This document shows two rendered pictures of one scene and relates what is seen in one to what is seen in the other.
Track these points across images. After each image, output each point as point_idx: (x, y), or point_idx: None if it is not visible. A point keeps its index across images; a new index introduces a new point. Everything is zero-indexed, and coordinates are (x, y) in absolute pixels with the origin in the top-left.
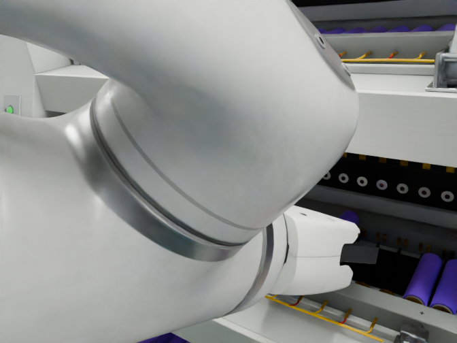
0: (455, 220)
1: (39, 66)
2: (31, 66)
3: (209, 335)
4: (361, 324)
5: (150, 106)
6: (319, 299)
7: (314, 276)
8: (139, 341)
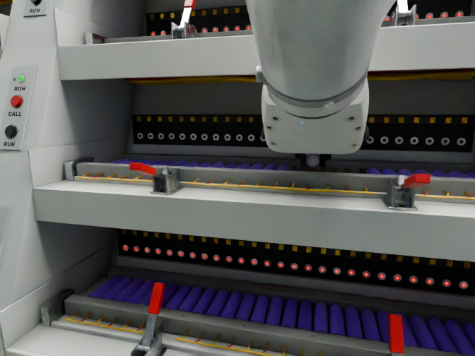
0: (376, 154)
1: (61, 42)
2: (54, 40)
3: (247, 221)
4: (356, 193)
5: None
6: (322, 186)
7: (368, 104)
8: (360, 30)
